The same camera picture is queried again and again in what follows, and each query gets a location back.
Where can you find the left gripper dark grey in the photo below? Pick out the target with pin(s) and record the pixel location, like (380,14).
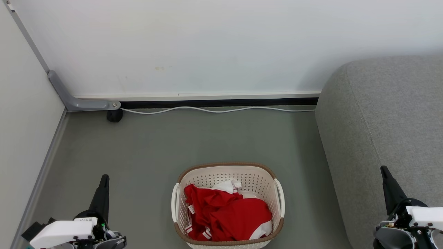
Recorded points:
(112,240)

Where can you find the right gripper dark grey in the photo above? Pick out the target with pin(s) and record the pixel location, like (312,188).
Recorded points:
(391,238)

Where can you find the red and white garment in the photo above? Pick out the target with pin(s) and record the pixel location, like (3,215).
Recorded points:
(238,214)

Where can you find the grey fabric sofa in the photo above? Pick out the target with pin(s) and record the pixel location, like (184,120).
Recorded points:
(387,121)

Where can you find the black caster wheel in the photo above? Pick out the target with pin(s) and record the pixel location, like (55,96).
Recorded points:
(114,116)

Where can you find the grey partition support leg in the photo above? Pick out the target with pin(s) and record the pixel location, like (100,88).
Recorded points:
(79,103)

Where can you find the cream laundry basket brown rim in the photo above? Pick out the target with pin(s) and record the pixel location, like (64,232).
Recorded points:
(221,174)

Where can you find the black baseboard strip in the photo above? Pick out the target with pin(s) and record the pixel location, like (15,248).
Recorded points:
(221,103)

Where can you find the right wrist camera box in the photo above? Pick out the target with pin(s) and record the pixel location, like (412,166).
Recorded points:
(427,216)

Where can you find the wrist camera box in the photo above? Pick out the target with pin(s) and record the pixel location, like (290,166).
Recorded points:
(60,231)
(427,216)

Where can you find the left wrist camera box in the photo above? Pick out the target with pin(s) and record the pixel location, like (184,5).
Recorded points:
(60,231)

